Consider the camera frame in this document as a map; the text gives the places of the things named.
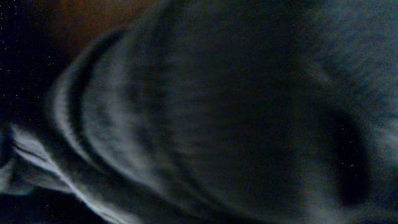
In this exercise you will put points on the dark green t-shirt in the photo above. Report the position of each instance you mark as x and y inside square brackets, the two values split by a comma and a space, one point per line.
[223, 112]

